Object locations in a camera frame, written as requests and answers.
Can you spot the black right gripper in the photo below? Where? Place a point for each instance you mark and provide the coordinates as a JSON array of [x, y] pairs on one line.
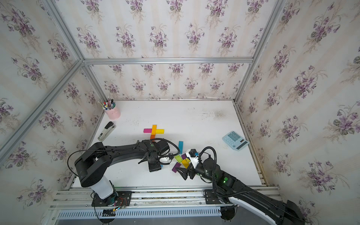
[[184, 171]]

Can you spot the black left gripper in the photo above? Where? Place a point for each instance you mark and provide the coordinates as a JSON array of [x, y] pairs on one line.
[[155, 168]]

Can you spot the teal wooden block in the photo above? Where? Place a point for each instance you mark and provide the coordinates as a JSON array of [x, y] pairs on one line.
[[180, 145]]

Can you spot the magenta wooden block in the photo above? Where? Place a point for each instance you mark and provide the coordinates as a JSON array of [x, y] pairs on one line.
[[147, 130]]

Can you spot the orange-yellow wooden block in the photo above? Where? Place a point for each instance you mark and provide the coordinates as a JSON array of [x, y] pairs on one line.
[[154, 128]]

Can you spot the yellow block near right arm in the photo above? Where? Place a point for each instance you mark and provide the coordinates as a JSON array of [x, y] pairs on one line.
[[185, 163]]

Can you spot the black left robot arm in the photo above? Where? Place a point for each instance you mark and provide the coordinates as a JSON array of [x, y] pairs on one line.
[[91, 166]]

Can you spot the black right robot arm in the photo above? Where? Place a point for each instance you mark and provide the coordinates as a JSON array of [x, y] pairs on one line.
[[231, 190]]

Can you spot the purple wooden block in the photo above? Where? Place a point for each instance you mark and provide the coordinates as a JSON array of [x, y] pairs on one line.
[[177, 165]]

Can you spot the green wooden block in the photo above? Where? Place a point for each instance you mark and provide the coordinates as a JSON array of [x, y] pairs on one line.
[[178, 158]]

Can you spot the black and white stapler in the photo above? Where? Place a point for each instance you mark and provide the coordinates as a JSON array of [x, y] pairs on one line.
[[108, 129]]

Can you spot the light blue calculator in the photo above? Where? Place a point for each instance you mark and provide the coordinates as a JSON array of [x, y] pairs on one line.
[[235, 141]]

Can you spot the pink metal pen bucket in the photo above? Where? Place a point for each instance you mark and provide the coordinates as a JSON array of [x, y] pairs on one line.
[[113, 114]]

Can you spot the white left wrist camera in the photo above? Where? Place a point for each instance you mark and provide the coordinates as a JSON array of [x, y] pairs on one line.
[[165, 160]]

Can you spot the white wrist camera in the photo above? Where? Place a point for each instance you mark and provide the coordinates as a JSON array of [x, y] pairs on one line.
[[193, 155], [165, 160]]

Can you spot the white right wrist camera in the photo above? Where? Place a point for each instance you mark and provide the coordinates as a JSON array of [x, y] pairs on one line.
[[193, 155]]

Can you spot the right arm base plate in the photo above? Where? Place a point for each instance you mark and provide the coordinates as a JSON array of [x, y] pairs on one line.
[[211, 198]]

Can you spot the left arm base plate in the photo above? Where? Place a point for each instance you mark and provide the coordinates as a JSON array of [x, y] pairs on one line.
[[118, 199]]

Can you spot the aluminium front rail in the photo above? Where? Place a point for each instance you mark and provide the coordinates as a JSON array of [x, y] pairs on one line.
[[133, 197]]

